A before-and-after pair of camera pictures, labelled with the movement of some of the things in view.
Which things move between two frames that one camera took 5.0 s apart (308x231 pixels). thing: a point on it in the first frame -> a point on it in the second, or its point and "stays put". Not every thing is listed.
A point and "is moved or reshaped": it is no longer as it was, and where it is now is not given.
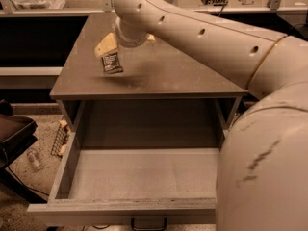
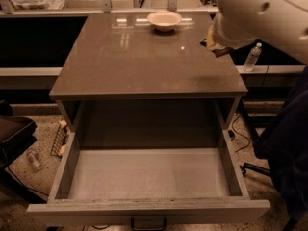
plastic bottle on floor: (34, 160) stays put
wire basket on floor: (62, 138) stays put
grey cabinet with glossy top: (161, 93) stays put
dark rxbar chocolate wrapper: (111, 64) is moved or reshaped
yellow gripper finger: (107, 45) -> (211, 44)
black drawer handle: (163, 228) stays put
